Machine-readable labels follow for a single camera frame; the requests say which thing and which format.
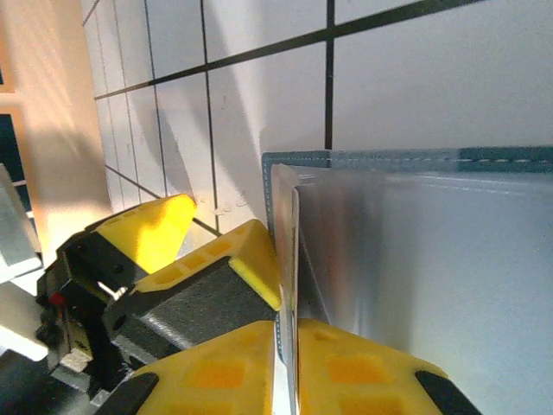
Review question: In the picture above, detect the blue card holder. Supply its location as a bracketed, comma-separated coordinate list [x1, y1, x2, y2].
[261, 146, 553, 415]

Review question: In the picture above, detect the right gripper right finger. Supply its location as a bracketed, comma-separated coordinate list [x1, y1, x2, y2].
[297, 320, 483, 415]

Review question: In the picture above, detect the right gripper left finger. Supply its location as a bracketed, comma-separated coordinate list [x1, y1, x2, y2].
[103, 321, 277, 415]

